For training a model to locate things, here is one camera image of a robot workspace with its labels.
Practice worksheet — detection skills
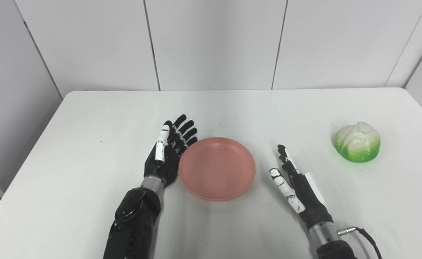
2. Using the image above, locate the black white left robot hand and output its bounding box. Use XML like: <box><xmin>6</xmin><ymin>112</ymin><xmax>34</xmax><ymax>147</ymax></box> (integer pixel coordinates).
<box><xmin>143</xmin><ymin>114</ymin><xmax>198</xmax><ymax>188</ymax></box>

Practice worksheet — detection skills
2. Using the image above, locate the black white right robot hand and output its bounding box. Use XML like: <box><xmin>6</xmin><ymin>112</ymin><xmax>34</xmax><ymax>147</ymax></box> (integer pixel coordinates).
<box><xmin>269</xmin><ymin>145</ymin><xmax>334</xmax><ymax>229</ymax></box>

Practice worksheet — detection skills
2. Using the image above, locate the pink round plate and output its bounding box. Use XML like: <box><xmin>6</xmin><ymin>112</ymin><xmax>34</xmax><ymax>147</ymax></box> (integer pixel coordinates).
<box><xmin>178</xmin><ymin>137</ymin><xmax>257</xmax><ymax>201</ymax></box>

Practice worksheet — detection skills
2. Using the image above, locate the green white toy cabbage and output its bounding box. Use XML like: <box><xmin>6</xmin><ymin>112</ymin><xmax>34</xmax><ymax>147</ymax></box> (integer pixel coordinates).
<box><xmin>332</xmin><ymin>122</ymin><xmax>381</xmax><ymax>163</ymax></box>

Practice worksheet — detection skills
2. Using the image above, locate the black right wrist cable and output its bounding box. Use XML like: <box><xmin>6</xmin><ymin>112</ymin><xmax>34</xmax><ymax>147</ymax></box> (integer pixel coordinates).
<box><xmin>338</xmin><ymin>226</ymin><xmax>383</xmax><ymax>259</ymax></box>

